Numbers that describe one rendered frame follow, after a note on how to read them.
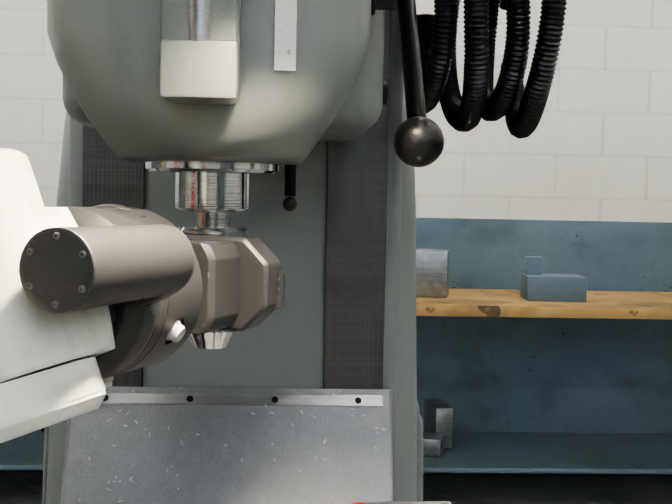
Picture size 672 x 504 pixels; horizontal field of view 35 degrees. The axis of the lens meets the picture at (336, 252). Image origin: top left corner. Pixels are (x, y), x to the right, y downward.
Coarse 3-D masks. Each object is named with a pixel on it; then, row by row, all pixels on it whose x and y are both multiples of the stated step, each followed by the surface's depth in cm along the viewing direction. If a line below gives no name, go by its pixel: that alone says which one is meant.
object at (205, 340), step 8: (192, 336) 68; (200, 336) 68; (208, 336) 67; (216, 336) 68; (224, 336) 68; (192, 344) 69; (200, 344) 68; (208, 344) 68; (216, 344) 68; (224, 344) 68
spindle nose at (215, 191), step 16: (176, 176) 68; (192, 176) 66; (208, 176) 66; (224, 176) 66; (240, 176) 67; (176, 192) 68; (192, 192) 66; (208, 192) 66; (224, 192) 66; (240, 192) 67; (176, 208) 68; (192, 208) 66; (208, 208) 66; (224, 208) 66; (240, 208) 67
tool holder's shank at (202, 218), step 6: (192, 210) 67; (198, 210) 67; (204, 210) 67; (198, 216) 68; (204, 216) 68; (210, 216) 67; (216, 216) 68; (222, 216) 68; (228, 216) 68; (198, 222) 68; (204, 222) 68; (210, 222) 67; (216, 222) 68; (222, 222) 68; (228, 222) 68
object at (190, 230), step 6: (180, 228) 67; (186, 228) 67; (192, 228) 67; (198, 228) 67; (204, 228) 66; (210, 228) 66; (216, 228) 67; (222, 228) 67; (228, 228) 67; (234, 228) 67; (240, 228) 68; (192, 234) 66; (198, 234) 66; (204, 234) 66; (210, 234) 66; (216, 234) 66; (222, 234) 66; (228, 234) 67; (234, 234) 67; (240, 234) 67; (246, 234) 68
